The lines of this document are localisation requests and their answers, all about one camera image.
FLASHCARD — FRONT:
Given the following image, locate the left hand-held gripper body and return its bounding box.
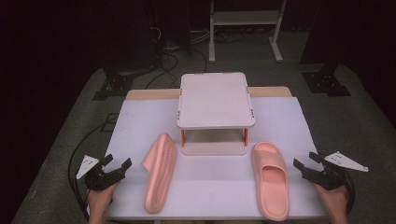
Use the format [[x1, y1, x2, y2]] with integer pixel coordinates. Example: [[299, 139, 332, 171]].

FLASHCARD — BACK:
[[76, 154, 126, 191]]

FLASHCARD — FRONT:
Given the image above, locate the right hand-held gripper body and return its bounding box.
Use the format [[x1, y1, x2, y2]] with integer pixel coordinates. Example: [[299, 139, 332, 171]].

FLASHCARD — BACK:
[[303, 150, 370, 191]]

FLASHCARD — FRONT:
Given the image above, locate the pink rubber slipper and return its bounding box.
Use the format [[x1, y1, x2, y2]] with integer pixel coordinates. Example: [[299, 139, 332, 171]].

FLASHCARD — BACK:
[[250, 141, 290, 222], [141, 132, 177, 215]]

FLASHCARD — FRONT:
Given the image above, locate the white two-tier shoe rack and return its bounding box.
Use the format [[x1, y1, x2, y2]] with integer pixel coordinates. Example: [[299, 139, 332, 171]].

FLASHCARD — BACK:
[[176, 71, 257, 157]]

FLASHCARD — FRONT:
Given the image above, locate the person's left hand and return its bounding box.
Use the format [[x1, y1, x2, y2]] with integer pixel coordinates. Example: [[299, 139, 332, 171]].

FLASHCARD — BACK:
[[86, 182, 121, 215]]

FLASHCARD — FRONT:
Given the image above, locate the person's right hand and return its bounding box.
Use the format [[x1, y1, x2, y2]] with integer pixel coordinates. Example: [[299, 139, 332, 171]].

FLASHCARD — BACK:
[[310, 182, 349, 215]]

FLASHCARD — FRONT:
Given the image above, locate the black stand base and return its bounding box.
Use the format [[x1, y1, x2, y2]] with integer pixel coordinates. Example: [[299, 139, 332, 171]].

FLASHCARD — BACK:
[[300, 60, 353, 98], [91, 46, 158, 102]]

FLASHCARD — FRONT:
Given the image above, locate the white table cover sheet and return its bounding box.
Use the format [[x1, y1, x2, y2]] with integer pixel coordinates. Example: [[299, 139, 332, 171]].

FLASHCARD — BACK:
[[87, 96, 329, 219]]

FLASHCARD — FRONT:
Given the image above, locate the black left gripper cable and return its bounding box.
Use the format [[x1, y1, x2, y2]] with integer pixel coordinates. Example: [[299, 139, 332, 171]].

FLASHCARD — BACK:
[[67, 123, 110, 222]]

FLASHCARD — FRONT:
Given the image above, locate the black floor cable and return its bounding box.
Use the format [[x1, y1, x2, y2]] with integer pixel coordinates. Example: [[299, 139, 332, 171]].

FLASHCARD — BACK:
[[144, 46, 209, 91]]

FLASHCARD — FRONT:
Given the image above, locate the white metal stand frame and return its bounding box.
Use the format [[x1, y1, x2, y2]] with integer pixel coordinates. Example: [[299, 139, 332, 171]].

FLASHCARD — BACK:
[[208, 0, 288, 63]]

